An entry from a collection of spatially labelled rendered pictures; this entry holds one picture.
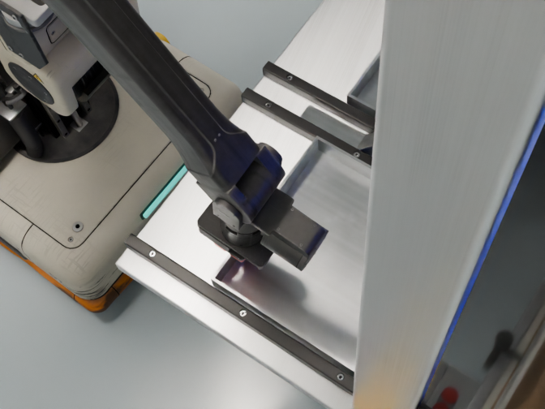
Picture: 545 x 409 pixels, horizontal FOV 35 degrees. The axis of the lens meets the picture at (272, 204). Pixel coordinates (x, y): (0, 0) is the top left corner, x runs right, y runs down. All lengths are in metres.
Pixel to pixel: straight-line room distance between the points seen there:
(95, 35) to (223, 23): 1.74
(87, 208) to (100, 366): 0.40
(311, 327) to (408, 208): 0.75
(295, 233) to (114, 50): 0.30
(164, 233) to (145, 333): 0.91
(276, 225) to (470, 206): 0.58
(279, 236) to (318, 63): 0.45
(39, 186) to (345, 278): 1.01
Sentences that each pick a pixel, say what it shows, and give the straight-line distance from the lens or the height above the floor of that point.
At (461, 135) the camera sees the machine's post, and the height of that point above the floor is 1.70.
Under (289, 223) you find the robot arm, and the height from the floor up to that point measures 1.12.
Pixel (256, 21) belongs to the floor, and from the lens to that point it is 2.50.
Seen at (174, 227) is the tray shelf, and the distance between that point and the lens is 1.23.
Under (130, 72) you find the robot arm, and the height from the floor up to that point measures 1.35.
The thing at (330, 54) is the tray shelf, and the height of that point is 0.88.
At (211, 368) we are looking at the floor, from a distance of 2.08.
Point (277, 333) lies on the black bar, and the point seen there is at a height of 0.90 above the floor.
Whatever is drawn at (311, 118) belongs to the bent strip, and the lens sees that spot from 1.29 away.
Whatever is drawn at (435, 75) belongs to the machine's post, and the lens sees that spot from 0.32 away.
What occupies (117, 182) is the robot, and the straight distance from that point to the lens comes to 1.97.
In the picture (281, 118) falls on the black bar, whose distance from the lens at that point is 1.27.
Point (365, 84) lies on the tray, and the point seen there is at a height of 0.89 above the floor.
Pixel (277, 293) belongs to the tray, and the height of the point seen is 0.88.
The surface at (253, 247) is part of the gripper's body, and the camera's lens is 1.07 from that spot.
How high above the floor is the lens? 2.00
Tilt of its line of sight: 65 degrees down
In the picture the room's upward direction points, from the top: 9 degrees counter-clockwise
